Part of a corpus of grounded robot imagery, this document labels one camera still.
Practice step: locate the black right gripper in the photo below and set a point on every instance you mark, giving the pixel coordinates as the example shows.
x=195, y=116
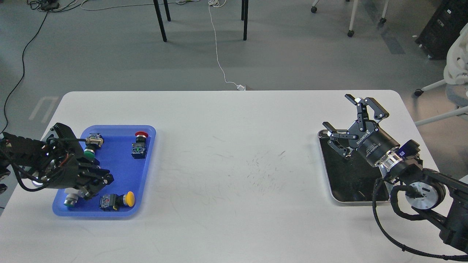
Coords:
x=371, y=142

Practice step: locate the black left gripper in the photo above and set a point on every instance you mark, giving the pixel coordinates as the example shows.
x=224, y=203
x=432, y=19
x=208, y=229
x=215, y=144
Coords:
x=80, y=173

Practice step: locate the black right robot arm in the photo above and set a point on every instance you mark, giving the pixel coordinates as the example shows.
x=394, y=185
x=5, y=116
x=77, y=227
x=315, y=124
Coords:
x=417, y=193

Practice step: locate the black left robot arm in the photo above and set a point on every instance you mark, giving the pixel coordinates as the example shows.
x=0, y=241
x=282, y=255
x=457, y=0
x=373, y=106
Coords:
x=31, y=160

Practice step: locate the blue plastic tray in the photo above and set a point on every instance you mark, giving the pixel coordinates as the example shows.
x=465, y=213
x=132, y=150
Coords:
x=129, y=173

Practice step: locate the metal tray with black mat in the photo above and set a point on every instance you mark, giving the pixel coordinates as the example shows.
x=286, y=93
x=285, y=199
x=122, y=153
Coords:
x=350, y=181

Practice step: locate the white chair base with casters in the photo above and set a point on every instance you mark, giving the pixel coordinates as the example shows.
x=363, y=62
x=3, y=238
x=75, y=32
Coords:
x=351, y=32

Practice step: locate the white office chair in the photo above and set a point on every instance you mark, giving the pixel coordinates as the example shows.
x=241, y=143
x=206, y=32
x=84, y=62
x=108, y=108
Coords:
x=455, y=77

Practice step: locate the black equipment case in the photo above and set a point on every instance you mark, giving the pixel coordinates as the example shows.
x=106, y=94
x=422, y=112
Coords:
x=443, y=28

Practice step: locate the yellow push button switch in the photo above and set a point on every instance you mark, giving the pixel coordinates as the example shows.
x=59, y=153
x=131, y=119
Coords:
x=114, y=202

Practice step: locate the white green push button switch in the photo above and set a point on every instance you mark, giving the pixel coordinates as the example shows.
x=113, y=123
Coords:
x=72, y=197

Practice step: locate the red push button switch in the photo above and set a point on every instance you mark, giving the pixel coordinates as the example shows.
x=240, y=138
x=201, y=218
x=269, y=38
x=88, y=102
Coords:
x=139, y=147

